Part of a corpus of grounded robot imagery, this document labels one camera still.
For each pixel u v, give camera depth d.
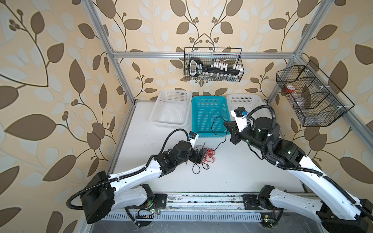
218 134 0.76
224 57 0.91
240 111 0.50
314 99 0.74
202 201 0.75
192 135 0.68
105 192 0.41
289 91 0.82
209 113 1.13
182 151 0.59
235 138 0.54
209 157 0.89
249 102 1.15
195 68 0.85
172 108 1.17
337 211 0.39
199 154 0.70
